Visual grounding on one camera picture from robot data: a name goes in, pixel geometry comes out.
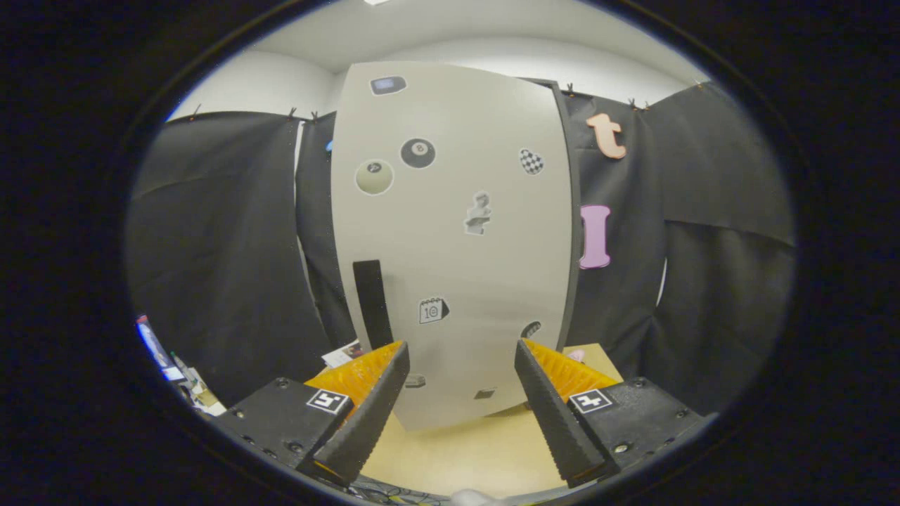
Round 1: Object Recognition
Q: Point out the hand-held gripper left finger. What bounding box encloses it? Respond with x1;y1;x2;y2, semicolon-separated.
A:
211;341;411;487

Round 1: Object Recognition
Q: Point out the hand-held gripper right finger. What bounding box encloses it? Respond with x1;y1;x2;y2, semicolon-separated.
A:
515;338;707;489

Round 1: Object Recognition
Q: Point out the black door handle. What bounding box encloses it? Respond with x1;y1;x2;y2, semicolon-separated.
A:
352;260;394;350

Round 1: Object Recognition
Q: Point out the grey shoe cabinet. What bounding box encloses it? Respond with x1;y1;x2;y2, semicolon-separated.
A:
538;77;584;352

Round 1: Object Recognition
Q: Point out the black backdrop cloth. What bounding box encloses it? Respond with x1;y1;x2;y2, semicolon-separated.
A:
127;81;797;415

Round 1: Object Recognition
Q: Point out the blue and white box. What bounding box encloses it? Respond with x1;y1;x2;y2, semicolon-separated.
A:
136;315;185;384

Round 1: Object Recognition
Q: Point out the white book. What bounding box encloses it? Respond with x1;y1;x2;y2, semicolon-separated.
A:
321;340;366;368

